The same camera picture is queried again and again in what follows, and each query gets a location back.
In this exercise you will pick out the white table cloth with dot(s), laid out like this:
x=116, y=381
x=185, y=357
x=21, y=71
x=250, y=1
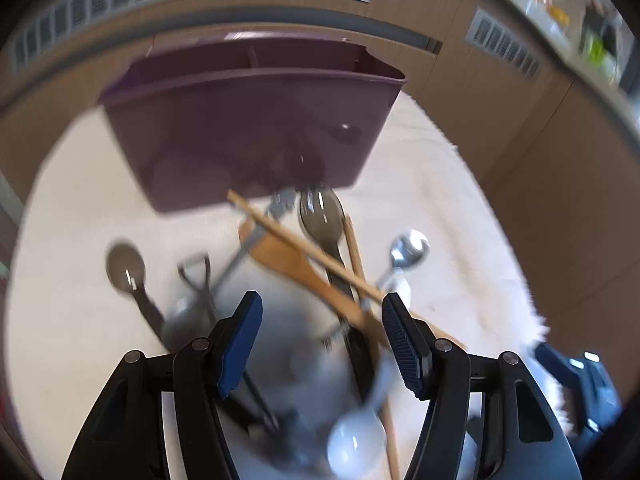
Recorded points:
x=450, y=239

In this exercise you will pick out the steel shovel-shaped spoon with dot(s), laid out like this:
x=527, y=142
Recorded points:
x=196, y=316

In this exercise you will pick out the purple plastic utensil caddy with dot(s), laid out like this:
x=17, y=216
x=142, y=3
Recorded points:
x=253, y=114

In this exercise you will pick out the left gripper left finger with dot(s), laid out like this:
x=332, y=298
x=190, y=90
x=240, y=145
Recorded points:
x=123, y=435

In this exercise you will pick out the steel smiley handle spoon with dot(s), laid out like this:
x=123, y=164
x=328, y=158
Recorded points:
x=281, y=203

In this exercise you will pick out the light wooden spoon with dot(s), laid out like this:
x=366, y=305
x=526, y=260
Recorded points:
x=282, y=258

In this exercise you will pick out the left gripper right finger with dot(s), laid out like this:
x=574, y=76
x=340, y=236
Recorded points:
x=520, y=437

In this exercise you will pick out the translucent brown spoon black handle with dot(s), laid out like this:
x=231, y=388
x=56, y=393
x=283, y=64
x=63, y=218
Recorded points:
x=125, y=270

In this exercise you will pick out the small grey vent grille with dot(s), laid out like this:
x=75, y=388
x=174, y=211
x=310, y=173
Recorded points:
x=495, y=39

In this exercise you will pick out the white ceramic spoon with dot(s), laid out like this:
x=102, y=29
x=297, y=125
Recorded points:
x=358, y=439

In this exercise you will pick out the wooden kitchen cabinet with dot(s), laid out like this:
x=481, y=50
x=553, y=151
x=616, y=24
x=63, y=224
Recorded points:
x=558, y=167

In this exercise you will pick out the white ball-handle steel utensil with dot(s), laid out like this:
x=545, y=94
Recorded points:
x=407, y=251

